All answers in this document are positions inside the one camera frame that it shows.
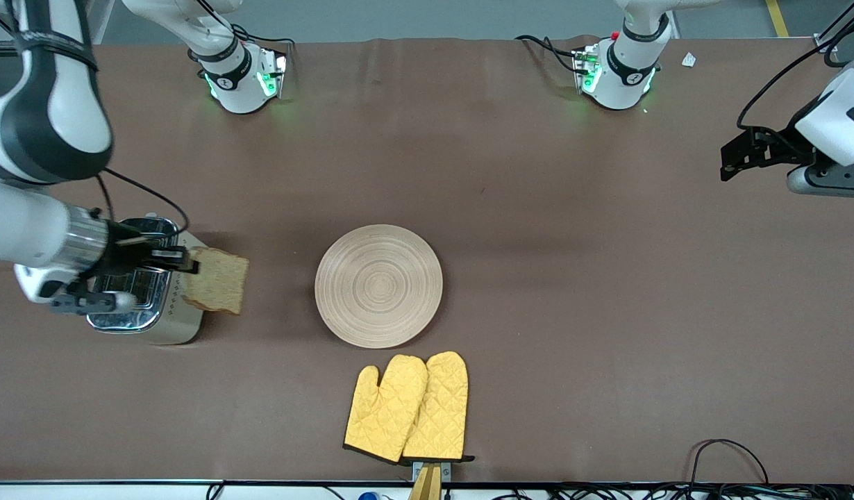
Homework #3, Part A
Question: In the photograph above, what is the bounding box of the brown toast slice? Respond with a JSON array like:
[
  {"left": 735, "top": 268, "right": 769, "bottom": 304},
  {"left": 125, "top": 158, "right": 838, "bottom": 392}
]
[{"left": 183, "top": 247, "right": 250, "bottom": 315}]

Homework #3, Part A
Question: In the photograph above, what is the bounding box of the round wooden plate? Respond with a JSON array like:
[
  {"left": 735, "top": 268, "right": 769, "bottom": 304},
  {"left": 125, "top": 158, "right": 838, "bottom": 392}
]
[{"left": 315, "top": 224, "right": 444, "bottom": 349}]

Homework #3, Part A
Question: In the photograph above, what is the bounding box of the cream and chrome toaster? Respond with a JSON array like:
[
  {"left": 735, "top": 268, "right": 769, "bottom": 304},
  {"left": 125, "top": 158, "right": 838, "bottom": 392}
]
[{"left": 87, "top": 217, "right": 213, "bottom": 346}]

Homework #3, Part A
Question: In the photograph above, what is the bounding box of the brown table cover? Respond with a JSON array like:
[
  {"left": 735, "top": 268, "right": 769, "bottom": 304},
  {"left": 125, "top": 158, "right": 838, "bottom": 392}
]
[{"left": 0, "top": 36, "right": 854, "bottom": 485}]

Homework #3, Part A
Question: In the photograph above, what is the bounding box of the yellow quilted oven mitt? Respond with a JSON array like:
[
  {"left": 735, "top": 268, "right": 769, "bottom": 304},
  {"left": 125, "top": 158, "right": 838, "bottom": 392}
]
[
  {"left": 401, "top": 351, "right": 476, "bottom": 463},
  {"left": 343, "top": 354, "right": 428, "bottom": 465}
]

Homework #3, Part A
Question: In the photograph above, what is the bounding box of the yellow wooden stick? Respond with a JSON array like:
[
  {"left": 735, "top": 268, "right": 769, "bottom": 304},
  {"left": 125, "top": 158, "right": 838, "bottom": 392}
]
[{"left": 408, "top": 464, "right": 443, "bottom": 500}]

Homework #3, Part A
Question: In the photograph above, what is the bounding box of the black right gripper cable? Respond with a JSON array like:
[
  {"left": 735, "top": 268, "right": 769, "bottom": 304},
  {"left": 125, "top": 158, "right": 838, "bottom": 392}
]
[{"left": 94, "top": 167, "right": 190, "bottom": 240}]

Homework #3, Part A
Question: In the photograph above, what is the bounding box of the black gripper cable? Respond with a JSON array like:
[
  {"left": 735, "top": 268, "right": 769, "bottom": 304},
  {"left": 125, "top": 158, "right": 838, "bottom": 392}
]
[
  {"left": 737, "top": 0, "right": 854, "bottom": 133},
  {"left": 94, "top": 167, "right": 190, "bottom": 240}
]

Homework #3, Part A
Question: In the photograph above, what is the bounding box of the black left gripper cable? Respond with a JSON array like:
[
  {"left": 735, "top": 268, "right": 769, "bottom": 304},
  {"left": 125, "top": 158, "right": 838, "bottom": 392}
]
[{"left": 737, "top": 0, "right": 854, "bottom": 133}]

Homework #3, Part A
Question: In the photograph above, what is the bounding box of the black left arm base cable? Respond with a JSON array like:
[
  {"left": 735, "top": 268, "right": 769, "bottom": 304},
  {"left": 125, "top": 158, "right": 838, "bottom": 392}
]
[{"left": 514, "top": 35, "right": 587, "bottom": 74}]

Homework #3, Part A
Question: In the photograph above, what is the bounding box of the black arm base cable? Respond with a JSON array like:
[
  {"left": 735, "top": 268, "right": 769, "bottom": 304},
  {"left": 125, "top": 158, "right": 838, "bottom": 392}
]
[
  {"left": 514, "top": 35, "right": 587, "bottom": 74},
  {"left": 229, "top": 24, "right": 294, "bottom": 70}
]

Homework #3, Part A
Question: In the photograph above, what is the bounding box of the black right arm base cable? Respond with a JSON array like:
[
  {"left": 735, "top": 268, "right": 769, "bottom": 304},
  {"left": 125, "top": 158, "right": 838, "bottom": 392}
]
[{"left": 229, "top": 24, "right": 294, "bottom": 70}]

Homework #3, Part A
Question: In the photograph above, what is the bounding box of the black looped cable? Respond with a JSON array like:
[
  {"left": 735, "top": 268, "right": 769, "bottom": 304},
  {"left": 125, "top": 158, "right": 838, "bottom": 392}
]
[{"left": 687, "top": 439, "right": 771, "bottom": 487}]

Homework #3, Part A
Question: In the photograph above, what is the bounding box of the black cable bundle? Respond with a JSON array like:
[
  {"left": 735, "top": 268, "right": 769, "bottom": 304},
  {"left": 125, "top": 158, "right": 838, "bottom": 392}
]
[{"left": 489, "top": 483, "right": 854, "bottom": 500}]

